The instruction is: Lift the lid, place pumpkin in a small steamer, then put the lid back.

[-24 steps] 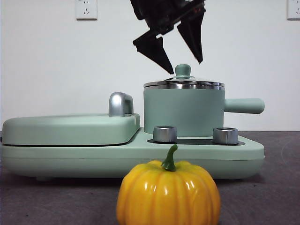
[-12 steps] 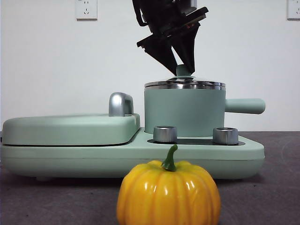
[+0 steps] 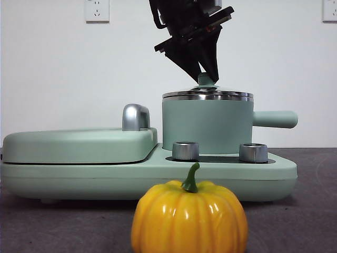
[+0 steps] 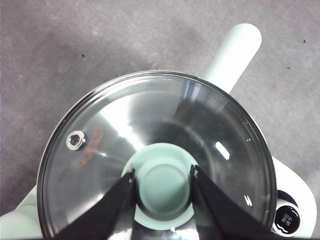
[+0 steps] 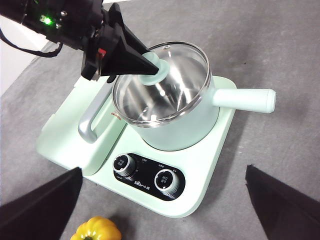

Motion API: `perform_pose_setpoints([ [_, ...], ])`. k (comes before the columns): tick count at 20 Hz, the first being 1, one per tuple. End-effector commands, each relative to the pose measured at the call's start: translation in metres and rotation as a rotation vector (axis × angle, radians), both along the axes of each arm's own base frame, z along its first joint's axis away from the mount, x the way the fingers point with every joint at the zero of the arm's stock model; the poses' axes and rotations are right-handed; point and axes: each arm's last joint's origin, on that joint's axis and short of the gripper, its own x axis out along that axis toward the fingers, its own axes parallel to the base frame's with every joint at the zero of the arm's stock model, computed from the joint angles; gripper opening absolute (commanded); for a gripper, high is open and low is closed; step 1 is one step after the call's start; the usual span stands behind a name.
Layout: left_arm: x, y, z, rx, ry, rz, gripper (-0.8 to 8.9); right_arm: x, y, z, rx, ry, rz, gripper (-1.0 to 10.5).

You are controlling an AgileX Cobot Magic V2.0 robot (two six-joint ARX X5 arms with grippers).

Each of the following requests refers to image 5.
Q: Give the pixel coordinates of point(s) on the silver control knob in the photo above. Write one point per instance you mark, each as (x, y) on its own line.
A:
(166, 180)
(123, 165)

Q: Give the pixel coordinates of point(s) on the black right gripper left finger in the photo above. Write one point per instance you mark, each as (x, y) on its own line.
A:
(37, 215)

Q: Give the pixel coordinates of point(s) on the mint green breakfast machine base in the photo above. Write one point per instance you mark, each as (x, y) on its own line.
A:
(205, 162)

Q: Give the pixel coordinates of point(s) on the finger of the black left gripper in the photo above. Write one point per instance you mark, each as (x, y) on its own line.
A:
(127, 60)
(132, 35)

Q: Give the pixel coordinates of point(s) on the glass lid with green knob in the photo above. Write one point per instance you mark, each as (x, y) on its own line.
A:
(150, 80)

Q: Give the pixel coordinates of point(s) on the yellow pumpkin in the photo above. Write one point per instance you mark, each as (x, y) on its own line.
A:
(97, 230)

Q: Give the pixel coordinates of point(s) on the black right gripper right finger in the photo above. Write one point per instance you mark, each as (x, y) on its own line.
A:
(287, 212)

